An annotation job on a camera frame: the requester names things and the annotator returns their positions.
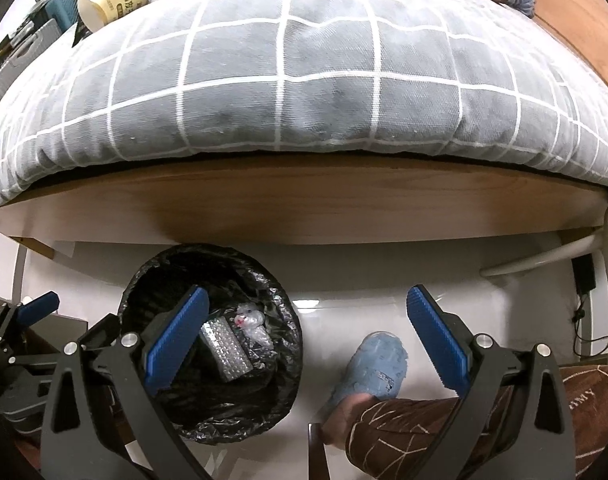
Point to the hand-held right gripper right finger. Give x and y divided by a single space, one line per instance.
436 340

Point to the dark chair frame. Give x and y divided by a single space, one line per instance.
318 452

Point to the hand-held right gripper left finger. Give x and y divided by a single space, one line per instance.
176 340

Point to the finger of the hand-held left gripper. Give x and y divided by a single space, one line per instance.
39 305

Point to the teal plastic box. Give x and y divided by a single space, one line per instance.
59 2

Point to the black power adapter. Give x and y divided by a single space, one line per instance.
583 272

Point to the person's leg brown pants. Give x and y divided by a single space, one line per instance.
398 435

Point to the wooden headboard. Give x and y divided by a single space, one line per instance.
583 20

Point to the white metal bed leg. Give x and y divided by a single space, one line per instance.
533 257

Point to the trash bin with black bag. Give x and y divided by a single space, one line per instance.
264 280

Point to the grey cabinet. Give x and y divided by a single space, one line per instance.
29 45

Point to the blue slipper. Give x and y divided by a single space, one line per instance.
376 365

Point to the bubble wrap piece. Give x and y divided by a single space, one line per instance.
224 347

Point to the grey checked bed mattress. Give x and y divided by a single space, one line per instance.
304 85

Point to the wooden bed frame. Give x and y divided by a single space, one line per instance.
304 205

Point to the crumpled clear plastic wrapper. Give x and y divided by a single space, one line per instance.
249 320

